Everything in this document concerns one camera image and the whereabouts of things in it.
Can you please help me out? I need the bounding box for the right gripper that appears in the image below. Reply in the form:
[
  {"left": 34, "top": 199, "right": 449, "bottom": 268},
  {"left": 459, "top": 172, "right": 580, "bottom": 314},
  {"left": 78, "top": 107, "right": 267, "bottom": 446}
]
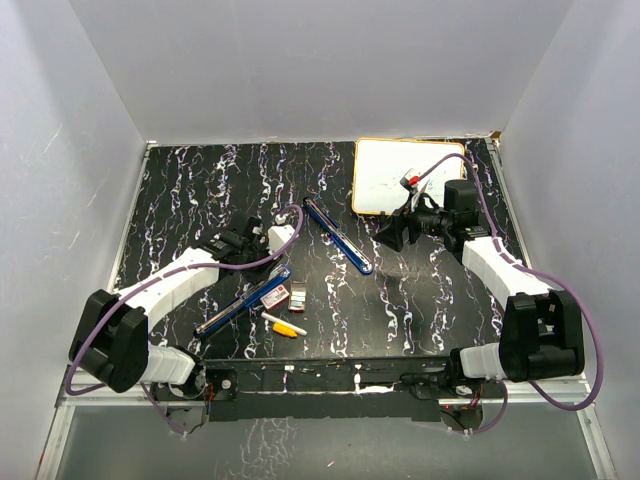
[{"left": 373, "top": 193, "right": 452, "bottom": 251}]

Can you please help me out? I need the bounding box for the red white staple box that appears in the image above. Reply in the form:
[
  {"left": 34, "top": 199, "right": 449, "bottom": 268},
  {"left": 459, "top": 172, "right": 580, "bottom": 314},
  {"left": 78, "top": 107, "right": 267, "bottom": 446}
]
[{"left": 260, "top": 285, "right": 290, "bottom": 310}]

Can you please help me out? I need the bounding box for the staple tray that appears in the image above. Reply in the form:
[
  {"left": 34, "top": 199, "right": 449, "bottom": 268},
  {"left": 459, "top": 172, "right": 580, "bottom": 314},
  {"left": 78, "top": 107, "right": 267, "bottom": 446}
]
[{"left": 288, "top": 282, "right": 307, "bottom": 313}]

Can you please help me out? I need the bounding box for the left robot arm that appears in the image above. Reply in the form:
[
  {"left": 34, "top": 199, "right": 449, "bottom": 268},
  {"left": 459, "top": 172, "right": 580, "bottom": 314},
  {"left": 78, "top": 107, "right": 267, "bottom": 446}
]
[{"left": 69, "top": 213, "right": 292, "bottom": 399}]

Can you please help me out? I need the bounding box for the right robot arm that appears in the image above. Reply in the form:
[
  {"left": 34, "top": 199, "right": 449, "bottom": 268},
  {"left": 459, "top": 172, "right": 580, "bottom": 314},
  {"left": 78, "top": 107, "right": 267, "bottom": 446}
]
[{"left": 373, "top": 175, "right": 584, "bottom": 397}]

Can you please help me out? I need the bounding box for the white marker pen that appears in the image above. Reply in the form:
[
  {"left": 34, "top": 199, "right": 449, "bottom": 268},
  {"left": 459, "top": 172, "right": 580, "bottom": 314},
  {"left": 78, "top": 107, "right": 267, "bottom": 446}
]
[{"left": 261, "top": 312, "right": 307, "bottom": 336}]

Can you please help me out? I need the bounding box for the yellow marker cap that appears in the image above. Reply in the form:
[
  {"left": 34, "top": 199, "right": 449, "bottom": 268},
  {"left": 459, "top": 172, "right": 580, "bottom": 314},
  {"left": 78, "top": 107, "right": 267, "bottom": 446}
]
[{"left": 272, "top": 323, "right": 298, "bottom": 338}]

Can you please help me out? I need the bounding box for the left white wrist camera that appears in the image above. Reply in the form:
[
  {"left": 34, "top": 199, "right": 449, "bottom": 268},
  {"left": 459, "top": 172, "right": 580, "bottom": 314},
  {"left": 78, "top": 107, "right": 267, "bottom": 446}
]
[{"left": 267, "top": 214, "right": 295, "bottom": 254}]

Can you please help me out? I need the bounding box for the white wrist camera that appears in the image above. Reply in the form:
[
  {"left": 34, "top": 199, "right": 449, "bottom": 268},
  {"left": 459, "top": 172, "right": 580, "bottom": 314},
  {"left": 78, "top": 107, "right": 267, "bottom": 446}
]
[
  {"left": 267, "top": 214, "right": 295, "bottom": 254},
  {"left": 400, "top": 168, "right": 428, "bottom": 210}
]

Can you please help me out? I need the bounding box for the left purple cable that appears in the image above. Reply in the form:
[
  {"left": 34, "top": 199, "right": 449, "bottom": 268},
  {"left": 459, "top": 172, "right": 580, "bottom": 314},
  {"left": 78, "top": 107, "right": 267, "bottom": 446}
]
[{"left": 64, "top": 203, "right": 305, "bottom": 439}]

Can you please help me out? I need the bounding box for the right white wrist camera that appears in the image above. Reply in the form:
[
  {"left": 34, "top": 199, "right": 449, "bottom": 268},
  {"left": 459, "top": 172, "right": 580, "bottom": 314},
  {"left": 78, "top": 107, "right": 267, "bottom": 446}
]
[{"left": 400, "top": 168, "right": 428, "bottom": 210}]

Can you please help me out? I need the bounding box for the small whiteboard orange frame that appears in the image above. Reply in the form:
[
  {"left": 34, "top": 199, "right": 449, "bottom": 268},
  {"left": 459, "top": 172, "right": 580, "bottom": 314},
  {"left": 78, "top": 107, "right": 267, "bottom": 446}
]
[{"left": 352, "top": 137, "right": 465, "bottom": 215}]

